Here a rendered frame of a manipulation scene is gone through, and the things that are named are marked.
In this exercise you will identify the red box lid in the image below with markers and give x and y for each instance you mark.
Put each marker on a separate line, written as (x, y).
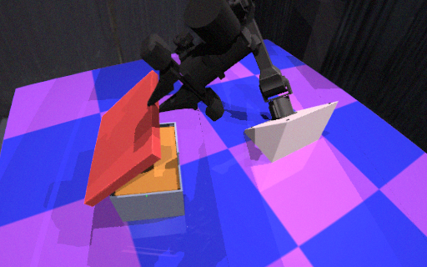
(128, 141)

